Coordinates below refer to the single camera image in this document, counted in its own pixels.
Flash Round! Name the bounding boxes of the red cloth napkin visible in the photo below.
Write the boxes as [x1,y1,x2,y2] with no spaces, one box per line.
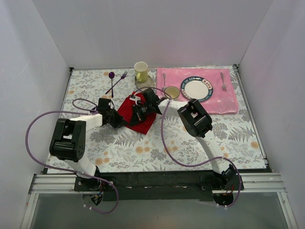
[118,92,157,135]

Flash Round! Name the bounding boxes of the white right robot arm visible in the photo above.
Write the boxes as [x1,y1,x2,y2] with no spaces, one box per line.
[129,87,242,190]

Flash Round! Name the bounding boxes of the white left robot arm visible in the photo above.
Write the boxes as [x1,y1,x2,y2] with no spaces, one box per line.
[50,98,127,191]

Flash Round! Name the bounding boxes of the silver spoon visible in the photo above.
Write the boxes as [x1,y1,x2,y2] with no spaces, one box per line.
[162,73,166,91]

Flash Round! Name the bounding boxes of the speckled round coaster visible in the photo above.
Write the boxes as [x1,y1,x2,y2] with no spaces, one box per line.
[135,75,155,88]

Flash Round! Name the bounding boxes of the cream enamel mug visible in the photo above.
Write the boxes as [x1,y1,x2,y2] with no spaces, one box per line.
[164,86,180,100]

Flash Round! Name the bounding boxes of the purple spoon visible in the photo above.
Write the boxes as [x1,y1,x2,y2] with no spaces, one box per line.
[109,72,115,98]

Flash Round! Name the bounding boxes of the purple fork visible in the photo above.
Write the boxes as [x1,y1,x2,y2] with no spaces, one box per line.
[105,71,128,94]

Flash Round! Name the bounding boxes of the yellow ceramic mug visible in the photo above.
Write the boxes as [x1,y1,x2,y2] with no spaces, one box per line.
[134,62,148,83]

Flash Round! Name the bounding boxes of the floral tablecloth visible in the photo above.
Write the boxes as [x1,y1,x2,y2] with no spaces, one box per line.
[64,66,266,172]

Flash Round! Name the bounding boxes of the white plate blue rim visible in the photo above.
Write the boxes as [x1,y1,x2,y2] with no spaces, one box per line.
[180,76,214,102]

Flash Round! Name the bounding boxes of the pink placemat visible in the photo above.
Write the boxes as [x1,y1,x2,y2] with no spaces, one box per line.
[156,67,238,115]

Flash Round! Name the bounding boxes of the silver fork on placemat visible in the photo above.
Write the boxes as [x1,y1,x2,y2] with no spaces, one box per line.
[220,72,226,91]

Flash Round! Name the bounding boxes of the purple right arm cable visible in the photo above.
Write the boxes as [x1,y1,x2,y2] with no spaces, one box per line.
[131,87,243,208]

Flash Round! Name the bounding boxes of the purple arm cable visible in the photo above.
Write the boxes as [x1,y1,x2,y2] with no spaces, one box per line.
[25,98,120,214]
[131,87,243,208]

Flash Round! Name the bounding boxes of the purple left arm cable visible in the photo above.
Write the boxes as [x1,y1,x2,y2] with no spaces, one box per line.
[25,98,120,214]

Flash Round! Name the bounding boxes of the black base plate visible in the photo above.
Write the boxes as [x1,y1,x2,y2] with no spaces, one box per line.
[74,170,244,201]

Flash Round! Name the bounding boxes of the aluminium frame rail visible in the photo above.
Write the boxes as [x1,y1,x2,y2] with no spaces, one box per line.
[20,173,298,229]

